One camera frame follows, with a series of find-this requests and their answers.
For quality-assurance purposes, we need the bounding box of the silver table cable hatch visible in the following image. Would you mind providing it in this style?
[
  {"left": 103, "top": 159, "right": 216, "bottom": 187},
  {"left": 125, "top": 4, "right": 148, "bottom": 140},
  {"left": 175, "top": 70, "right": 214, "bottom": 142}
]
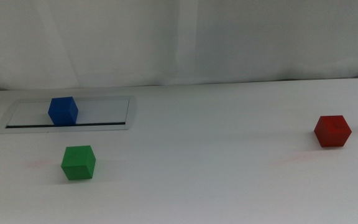
[{"left": 0, "top": 95, "right": 138, "bottom": 134}]

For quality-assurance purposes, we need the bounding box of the blue cube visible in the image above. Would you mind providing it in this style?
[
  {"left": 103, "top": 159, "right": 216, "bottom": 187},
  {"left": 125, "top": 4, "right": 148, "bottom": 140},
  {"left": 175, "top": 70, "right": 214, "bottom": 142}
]
[{"left": 47, "top": 96, "right": 79, "bottom": 127}]

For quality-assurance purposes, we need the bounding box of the green cube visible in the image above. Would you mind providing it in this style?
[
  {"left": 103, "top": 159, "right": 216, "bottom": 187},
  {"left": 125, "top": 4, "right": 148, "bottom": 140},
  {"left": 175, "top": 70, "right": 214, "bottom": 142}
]
[{"left": 60, "top": 145, "right": 97, "bottom": 181}]

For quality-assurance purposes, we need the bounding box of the white curtain backdrop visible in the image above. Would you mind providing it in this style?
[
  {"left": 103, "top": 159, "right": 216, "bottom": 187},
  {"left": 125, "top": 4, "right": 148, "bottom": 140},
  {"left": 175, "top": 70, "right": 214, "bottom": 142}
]
[{"left": 0, "top": 0, "right": 358, "bottom": 91}]

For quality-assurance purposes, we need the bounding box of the red cube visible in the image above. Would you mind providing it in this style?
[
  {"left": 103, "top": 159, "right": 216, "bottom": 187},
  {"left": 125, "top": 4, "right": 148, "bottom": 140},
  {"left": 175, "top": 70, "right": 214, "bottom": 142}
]
[{"left": 313, "top": 115, "right": 352, "bottom": 148}]

